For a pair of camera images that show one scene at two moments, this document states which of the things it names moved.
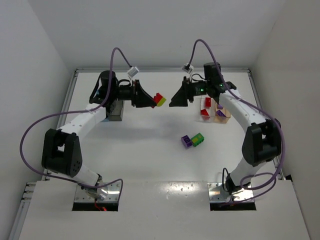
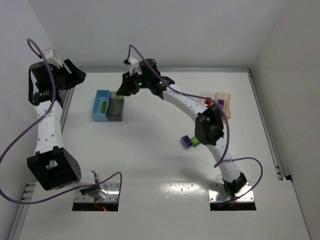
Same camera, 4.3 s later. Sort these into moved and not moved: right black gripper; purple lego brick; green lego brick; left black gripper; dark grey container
Moved: left black gripper; right black gripper
Not moved: green lego brick; purple lego brick; dark grey container
